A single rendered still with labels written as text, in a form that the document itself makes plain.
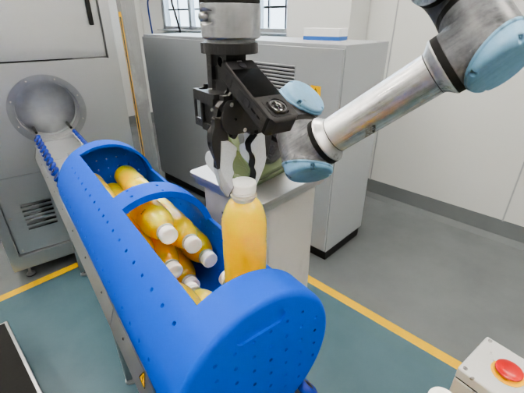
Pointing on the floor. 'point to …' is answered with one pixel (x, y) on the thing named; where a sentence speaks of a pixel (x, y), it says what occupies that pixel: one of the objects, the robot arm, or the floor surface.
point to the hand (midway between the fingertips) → (242, 185)
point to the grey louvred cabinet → (175, 121)
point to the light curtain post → (137, 79)
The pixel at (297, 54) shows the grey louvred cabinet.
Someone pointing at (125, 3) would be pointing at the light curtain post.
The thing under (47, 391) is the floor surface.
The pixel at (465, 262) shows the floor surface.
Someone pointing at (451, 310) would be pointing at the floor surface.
